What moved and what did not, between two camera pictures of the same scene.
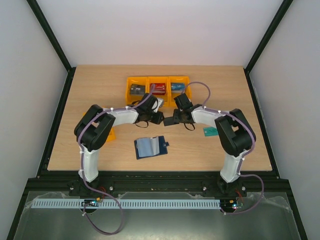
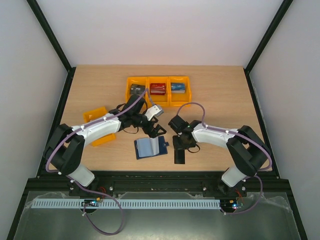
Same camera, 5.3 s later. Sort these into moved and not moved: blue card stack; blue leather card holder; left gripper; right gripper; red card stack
Moved: left gripper; right gripper
Not moved: red card stack; blue leather card holder; blue card stack
